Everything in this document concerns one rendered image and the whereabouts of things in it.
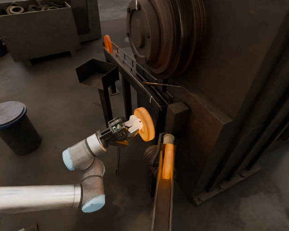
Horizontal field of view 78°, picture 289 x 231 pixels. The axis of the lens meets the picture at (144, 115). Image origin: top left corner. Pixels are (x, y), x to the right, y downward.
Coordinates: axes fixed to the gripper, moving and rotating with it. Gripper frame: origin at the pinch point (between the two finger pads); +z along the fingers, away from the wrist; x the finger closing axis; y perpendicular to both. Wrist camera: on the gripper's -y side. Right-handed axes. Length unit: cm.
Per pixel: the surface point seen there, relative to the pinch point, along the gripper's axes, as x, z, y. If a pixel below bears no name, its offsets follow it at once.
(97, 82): 78, -12, -23
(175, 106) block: 6.4, 19.9, -10.4
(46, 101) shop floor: 156, -81, -66
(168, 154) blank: -16.8, 1.9, -6.9
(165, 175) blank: -21.7, -3.3, -12.3
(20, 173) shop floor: 63, -107, -58
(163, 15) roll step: 16.1, 26.2, 31.4
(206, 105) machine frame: -5.9, 29.9, -5.7
